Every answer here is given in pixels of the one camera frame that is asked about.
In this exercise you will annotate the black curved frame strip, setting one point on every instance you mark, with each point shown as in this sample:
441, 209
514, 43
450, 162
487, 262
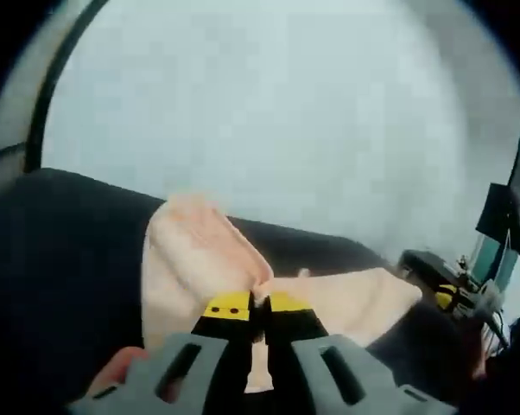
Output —
44, 108

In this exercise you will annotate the open laptop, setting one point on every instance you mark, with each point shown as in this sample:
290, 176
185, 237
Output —
491, 259

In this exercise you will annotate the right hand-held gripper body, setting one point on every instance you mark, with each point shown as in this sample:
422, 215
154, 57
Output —
489, 300

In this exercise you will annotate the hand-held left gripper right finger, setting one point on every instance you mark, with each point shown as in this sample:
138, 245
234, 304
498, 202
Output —
372, 380

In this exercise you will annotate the pink towel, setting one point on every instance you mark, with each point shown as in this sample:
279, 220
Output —
186, 259

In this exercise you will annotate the person's left hand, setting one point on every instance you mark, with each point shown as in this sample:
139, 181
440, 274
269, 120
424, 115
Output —
113, 372

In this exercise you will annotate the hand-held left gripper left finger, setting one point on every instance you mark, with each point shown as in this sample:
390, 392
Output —
147, 372

